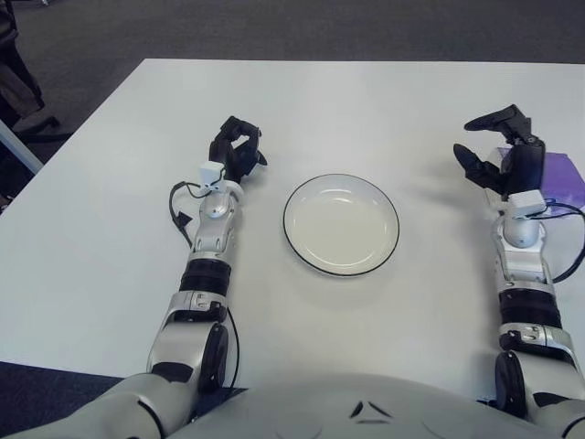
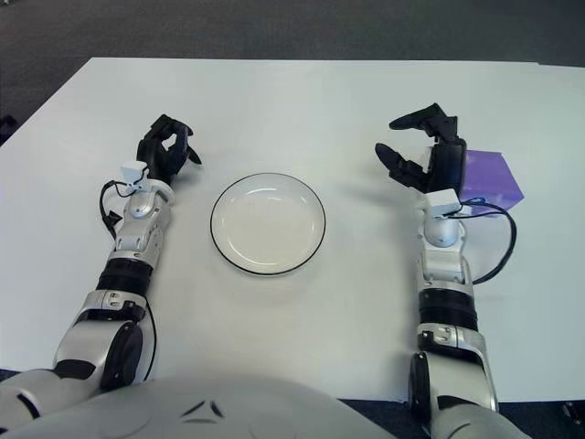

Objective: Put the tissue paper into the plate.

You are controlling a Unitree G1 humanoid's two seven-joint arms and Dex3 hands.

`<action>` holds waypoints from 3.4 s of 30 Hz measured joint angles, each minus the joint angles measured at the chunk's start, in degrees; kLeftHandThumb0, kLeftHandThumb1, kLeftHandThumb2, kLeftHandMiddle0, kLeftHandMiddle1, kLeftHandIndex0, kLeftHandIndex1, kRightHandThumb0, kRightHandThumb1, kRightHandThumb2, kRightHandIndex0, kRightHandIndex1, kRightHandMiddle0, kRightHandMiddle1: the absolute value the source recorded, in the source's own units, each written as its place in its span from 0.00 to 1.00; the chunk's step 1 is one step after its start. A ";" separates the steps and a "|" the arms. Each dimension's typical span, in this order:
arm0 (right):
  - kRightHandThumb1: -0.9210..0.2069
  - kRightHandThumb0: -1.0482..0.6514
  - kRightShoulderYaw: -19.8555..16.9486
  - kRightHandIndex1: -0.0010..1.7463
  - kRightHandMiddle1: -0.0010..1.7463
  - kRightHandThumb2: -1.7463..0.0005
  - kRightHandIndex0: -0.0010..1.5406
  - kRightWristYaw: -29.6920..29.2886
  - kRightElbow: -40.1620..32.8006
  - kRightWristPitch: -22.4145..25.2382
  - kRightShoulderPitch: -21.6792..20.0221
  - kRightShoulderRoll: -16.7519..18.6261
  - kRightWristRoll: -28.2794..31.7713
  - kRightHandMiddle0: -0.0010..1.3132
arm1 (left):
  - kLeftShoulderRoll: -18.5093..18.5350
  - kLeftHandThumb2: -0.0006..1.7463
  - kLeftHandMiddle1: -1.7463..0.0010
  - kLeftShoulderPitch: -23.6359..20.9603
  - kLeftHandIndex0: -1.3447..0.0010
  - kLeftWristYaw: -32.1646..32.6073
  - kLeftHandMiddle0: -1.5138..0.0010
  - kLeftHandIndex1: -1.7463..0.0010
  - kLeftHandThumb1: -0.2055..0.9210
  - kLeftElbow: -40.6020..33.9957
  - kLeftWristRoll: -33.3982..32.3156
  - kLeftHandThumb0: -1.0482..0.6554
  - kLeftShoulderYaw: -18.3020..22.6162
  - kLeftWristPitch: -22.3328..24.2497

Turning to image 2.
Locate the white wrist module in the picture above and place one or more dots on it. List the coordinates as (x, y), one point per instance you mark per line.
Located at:
(132, 173)
(441, 201)

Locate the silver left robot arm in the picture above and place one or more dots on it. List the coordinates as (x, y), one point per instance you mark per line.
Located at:
(137, 228)

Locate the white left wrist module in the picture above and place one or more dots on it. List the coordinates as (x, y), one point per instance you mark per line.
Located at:
(132, 173)

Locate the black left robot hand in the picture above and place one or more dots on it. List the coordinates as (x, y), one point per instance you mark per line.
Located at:
(157, 155)

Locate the white plate with black rim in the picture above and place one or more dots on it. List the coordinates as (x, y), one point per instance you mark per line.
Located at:
(267, 224)

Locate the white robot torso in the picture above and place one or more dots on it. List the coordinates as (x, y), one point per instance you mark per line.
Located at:
(283, 411)

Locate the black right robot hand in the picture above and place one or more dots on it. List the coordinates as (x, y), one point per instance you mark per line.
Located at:
(445, 169)

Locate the purple tissue paper pack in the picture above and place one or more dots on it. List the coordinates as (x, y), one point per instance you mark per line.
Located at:
(491, 178)

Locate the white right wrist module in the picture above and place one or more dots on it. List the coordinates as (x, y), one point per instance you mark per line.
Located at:
(441, 201)

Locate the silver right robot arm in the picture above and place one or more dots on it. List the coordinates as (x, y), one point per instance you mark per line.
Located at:
(441, 265)

